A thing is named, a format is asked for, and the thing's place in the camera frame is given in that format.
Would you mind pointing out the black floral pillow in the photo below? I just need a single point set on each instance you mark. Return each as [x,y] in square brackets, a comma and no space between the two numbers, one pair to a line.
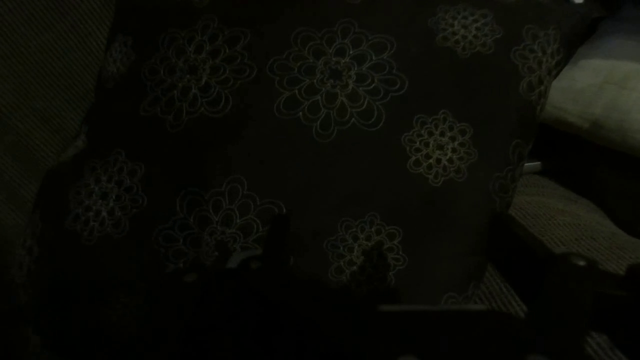
[321,133]

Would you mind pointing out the brown fabric sofa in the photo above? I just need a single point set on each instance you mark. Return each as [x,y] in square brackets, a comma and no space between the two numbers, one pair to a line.
[41,80]

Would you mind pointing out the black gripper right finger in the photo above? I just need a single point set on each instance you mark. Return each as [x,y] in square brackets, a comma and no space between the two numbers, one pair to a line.
[378,277]

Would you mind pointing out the plain cream pillow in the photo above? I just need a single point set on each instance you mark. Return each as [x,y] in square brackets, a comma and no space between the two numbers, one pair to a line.
[593,100]

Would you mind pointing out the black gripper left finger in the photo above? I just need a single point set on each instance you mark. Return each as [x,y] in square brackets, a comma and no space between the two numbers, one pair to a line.
[279,241]

